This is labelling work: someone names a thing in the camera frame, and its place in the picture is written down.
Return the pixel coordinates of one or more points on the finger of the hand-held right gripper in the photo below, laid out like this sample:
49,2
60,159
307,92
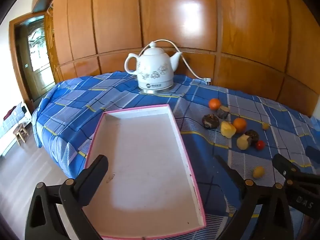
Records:
283,163
313,152

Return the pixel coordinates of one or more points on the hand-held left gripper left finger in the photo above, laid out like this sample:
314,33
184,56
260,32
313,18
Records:
92,177

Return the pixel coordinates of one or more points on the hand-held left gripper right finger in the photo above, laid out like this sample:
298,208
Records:
232,180

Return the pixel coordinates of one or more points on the small yellow round fruit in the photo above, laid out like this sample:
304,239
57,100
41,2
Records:
265,126
258,172

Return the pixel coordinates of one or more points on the red cherry tomato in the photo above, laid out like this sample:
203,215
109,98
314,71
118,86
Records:
260,145

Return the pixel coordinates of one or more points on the yellow cut fruit chunk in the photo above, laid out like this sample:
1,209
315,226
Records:
243,142
228,129

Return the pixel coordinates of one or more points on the dark brown water chestnut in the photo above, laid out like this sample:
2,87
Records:
253,135
210,122

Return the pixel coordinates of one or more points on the orange tangerine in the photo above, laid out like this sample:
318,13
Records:
240,125
215,104

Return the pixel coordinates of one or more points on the pink-edged white tray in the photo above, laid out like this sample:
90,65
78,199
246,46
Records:
145,155

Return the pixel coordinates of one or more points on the brown-skinned cut fruit piece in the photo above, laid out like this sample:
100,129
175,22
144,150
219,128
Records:
223,112

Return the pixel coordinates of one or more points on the blue plaid bedsheet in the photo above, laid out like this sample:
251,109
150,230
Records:
75,105

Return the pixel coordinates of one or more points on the small wooden stool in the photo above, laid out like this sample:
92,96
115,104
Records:
21,131

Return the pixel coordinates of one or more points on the white power plug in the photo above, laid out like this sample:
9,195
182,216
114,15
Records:
208,80

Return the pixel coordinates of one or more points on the white floral electric kettle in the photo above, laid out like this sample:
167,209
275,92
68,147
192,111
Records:
152,65

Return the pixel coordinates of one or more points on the wooden door with glass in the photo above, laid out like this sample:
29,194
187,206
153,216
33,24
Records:
37,55

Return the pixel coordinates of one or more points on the wooden wardrobe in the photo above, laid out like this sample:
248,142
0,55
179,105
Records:
175,17

